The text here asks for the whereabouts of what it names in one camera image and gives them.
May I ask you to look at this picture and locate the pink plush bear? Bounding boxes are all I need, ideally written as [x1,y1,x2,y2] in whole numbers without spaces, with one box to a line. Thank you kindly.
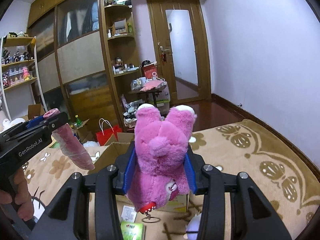
[126,103,197,214]

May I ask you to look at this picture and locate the left hand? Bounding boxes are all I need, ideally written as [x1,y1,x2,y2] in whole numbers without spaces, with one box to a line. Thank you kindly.
[14,168,34,221]

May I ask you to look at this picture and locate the small black side table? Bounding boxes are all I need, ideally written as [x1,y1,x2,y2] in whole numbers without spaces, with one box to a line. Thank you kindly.
[129,85,167,107]

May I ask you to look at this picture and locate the cardboard box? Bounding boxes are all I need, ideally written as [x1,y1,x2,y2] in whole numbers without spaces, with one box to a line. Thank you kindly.
[88,133,189,213]

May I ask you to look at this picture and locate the beige flower blanket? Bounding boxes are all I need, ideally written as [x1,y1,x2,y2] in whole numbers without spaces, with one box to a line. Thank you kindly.
[23,120,319,239]

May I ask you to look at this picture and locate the white-haired purple doll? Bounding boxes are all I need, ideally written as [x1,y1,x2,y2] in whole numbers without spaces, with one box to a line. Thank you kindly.
[183,213,201,240]

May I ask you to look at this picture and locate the green bottle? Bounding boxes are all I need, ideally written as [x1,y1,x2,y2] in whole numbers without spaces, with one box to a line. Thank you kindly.
[75,115,82,127]

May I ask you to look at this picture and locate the white display shelf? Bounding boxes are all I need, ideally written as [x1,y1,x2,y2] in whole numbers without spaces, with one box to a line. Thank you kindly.
[1,33,48,120]

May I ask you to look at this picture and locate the wooden door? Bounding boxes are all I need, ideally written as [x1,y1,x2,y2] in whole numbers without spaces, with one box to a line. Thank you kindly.
[147,0,210,105]

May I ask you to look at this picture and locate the wooden wardrobe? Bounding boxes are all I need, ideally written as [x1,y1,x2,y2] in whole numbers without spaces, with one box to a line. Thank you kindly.
[28,0,139,133]

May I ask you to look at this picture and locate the red paper bag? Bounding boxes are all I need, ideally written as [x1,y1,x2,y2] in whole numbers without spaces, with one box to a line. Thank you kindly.
[95,118,122,146]

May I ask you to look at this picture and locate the pink plush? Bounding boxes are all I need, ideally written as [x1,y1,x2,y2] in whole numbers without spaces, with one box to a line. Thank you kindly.
[52,123,94,170]

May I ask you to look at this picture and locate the red gift bag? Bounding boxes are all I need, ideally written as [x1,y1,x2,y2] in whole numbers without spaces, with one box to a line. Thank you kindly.
[142,63,158,79]

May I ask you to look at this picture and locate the green tissue pack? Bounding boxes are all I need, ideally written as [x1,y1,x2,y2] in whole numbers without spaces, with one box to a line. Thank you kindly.
[120,221,145,240]

